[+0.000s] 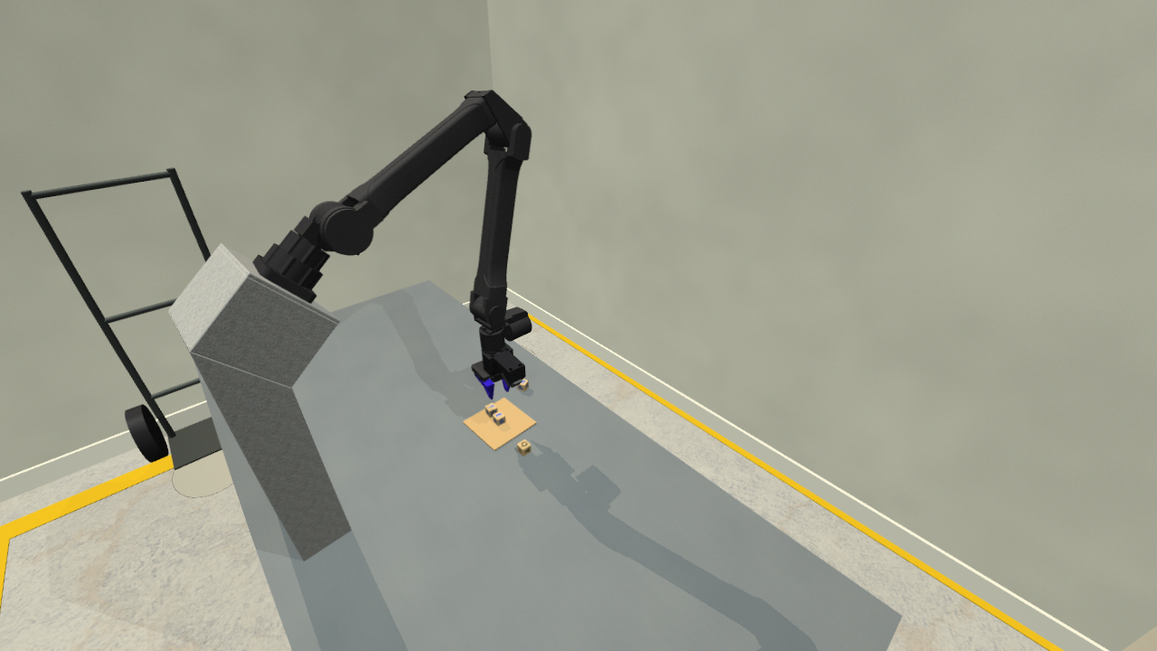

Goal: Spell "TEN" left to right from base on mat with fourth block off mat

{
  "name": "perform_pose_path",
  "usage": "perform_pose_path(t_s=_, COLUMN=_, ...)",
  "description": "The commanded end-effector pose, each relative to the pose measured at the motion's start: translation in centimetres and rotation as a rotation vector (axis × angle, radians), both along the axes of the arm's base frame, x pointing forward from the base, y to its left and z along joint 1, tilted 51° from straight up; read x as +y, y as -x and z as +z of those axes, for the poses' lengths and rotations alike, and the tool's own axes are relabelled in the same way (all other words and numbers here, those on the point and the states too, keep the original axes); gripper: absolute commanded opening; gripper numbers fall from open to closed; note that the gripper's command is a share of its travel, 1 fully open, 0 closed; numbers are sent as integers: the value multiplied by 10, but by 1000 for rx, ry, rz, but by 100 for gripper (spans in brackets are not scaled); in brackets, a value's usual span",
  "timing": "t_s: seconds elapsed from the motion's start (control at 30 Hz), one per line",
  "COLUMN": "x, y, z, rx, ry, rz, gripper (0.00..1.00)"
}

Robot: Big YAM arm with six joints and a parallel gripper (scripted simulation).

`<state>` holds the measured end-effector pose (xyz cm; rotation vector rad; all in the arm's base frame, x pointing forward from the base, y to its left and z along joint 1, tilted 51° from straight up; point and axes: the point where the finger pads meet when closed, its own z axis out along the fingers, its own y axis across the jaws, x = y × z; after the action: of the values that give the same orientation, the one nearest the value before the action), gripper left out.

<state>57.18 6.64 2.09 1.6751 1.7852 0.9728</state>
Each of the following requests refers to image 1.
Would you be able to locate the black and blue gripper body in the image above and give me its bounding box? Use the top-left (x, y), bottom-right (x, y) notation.
top-left (471, 348), bottom-right (504, 382)

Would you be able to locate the orange flat mat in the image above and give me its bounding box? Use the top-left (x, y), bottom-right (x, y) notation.
top-left (463, 398), bottom-right (537, 450)

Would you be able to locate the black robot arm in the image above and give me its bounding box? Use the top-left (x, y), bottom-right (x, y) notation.
top-left (253, 90), bottom-right (532, 387)

